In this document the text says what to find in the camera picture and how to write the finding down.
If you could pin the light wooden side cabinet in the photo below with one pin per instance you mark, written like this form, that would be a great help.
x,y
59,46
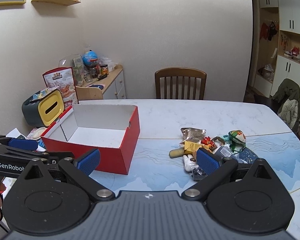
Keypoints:
x,y
115,85

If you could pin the pale yellow oblong toy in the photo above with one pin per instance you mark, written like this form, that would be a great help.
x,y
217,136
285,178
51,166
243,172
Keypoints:
x,y
176,153

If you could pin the red white snack bag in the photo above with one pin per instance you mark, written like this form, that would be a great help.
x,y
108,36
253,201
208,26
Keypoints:
x,y
62,80

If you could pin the green jacket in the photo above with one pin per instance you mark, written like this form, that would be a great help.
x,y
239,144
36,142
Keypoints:
x,y
288,97

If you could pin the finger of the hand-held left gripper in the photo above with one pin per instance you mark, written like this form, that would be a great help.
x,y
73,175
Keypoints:
x,y
22,144
40,156

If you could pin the white wall cabinets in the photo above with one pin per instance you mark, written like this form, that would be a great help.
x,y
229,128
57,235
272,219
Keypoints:
x,y
293,75

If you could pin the hanging red bags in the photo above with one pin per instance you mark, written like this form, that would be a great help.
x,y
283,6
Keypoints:
x,y
268,31

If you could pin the blue white packet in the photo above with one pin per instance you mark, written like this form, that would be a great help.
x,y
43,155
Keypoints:
x,y
223,151

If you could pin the yellow packet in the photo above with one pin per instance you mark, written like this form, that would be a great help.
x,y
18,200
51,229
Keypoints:
x,y
191,147

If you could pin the light wooden chair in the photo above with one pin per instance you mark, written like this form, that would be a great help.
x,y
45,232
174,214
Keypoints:
x,y
88,93

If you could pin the jar with orange label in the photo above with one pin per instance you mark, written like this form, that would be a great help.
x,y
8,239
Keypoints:
x,y
104,69

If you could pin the silver foil packet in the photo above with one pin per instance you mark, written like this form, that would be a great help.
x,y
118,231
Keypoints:
x,y
192,135

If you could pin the clear plastic dome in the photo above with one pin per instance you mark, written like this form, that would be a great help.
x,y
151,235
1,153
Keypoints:
x,y
67,60

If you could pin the small black item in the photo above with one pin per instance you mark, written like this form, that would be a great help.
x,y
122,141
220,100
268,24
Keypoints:
x,y
198,174

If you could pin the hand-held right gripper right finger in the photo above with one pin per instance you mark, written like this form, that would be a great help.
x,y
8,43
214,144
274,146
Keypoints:
x,y
207,161

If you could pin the brown wooden chair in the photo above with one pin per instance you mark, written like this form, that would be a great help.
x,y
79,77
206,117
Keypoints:
x,y
180,71

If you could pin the shelf knick-knacks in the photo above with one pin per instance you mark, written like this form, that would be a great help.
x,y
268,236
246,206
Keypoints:
x,y
296,51

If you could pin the clear drinking glass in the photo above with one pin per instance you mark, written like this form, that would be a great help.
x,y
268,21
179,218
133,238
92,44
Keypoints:
x,y
88,76

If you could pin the colourful packets on tissue box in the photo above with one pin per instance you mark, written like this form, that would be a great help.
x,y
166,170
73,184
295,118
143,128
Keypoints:
x,y
41,95

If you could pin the grey yellow tissue box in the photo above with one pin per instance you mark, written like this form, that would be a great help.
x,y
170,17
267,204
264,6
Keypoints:
x,y
52,107

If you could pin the red cardboard box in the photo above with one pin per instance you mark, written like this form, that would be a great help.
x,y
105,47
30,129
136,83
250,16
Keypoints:
x,y
110,160

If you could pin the white paper sheets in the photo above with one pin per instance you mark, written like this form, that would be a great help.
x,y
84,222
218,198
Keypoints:
x,y
16,133

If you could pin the dark wooden chair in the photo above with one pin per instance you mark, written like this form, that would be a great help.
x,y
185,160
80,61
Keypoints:
x,y
265,102

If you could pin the green white orange pouch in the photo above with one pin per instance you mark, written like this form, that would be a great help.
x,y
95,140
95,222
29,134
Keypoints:
x,y
237,137

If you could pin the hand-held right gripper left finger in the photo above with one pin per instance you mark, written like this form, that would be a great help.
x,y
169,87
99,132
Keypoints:
x,y
88,161

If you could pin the clear box with greenery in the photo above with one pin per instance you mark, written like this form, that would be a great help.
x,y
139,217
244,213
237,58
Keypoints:
x,y
78,72

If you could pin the dark glass jar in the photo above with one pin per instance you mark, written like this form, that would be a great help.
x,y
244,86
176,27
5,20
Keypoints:
x,y
93,71

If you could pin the blue globe toy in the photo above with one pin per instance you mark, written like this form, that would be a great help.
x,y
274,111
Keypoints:
x,y
90,57

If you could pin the black yellow hand tool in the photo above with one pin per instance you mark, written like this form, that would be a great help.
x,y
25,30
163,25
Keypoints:
x,y
102,77

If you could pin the clear plastic bag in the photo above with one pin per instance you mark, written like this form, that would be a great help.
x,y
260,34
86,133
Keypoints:
x,y
108,63

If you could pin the dark blue pad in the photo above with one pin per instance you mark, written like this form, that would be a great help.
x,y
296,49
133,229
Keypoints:
x,y
96,85

